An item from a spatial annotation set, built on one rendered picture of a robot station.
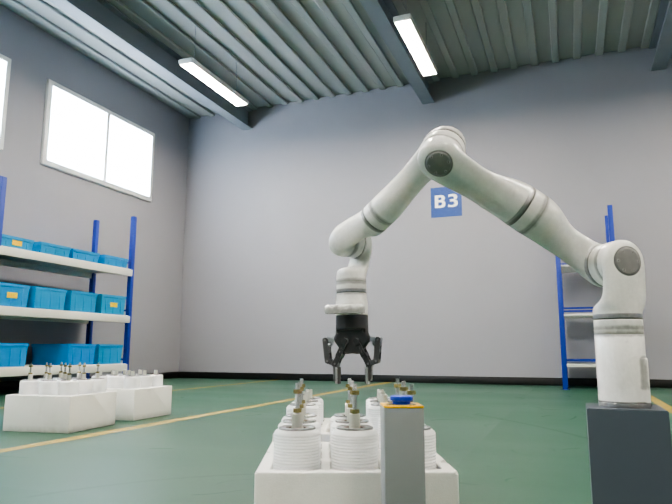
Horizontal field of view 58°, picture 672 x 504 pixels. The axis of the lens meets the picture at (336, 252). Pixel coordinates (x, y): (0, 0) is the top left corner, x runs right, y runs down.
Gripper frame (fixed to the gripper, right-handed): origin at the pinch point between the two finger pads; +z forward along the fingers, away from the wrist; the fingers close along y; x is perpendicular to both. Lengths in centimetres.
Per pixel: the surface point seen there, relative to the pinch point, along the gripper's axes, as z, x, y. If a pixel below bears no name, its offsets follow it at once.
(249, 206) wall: -213, -661, 330
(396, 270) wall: -106, -643, 110
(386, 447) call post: 10.2, 29.6, -13.7
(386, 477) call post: 15.1, 29.6, -13.6
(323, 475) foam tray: 17.2, 20.5, 0.6
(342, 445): 12.3, 15.8, -1.9
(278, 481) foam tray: 18.1, 23.1, 8.7
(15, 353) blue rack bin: -5, -313, 398
